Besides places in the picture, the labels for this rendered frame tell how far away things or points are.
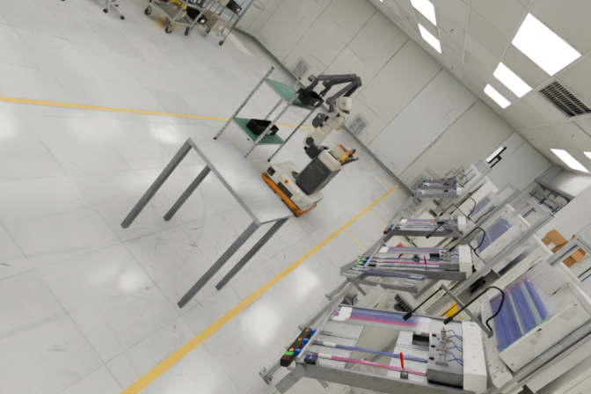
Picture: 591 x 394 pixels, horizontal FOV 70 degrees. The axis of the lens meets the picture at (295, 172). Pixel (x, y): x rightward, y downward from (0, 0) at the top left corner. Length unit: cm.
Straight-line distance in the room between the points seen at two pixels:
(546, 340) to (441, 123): 1036
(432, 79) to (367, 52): 193
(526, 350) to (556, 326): 13
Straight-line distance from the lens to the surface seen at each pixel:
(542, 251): 323
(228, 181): 252
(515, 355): 181
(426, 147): 1193
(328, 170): 478
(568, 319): 178
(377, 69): 1224
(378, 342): 348
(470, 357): 199
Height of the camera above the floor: 183
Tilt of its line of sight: 17 degrees down
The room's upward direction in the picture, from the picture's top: 43 degrees clockwise
